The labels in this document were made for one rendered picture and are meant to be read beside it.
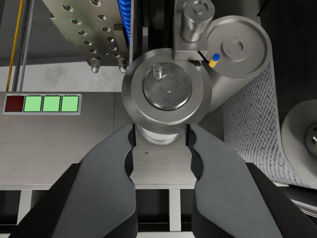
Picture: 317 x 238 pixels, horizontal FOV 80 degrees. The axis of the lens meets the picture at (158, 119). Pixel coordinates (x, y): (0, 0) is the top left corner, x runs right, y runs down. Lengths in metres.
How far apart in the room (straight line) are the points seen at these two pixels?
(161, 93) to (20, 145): 0.56
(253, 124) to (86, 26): 0.46
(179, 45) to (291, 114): 0.21
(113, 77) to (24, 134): 1.99
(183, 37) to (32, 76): 3.01
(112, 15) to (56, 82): 2.50
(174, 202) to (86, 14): 0.56
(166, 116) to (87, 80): 2.50
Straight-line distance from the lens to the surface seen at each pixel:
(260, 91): 0.41
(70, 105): 0.69
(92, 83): 2.71
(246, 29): 0.40
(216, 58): 0.27
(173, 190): 0.64
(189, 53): 0.31
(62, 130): 0.69
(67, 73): 2.94
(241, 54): 0.37
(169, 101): 0.29
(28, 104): 0.76
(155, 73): 0.28
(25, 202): 0.75
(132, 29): 0.37
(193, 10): 0.28
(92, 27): 0.57
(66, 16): 0.56
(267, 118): 0.38
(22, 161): 0.74
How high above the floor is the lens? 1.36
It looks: 11 degrees down
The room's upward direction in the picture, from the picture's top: 180 degrees clockwise
